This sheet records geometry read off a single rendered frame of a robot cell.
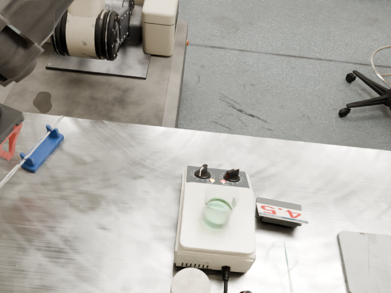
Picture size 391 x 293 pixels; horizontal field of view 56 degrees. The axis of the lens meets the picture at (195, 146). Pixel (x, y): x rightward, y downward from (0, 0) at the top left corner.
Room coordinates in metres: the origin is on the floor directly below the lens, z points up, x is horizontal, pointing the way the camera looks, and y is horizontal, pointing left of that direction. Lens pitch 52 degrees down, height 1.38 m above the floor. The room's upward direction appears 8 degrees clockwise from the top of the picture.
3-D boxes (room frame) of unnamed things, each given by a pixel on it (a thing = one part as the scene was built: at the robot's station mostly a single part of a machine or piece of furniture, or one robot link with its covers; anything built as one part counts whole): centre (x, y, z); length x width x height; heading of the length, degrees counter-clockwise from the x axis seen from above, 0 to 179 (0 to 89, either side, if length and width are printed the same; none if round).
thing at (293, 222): (0.36, -0.18, 0.77); 0.09 x 0.06 x 0.04; 87
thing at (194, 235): (0.29, -0.05, 0.83); 0.12 x 0.12 x 0.01; 3
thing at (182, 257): (0.32, -0.05, 0.79); 0.22 x 0.13 x 0.08; 3
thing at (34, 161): (0.42, 0.31, 0.77); 0.10 x 0.03 x 0.04; 164
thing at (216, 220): (0.28, -0.05, 0.87); 0.06 x 0.05 x 0.08; 135
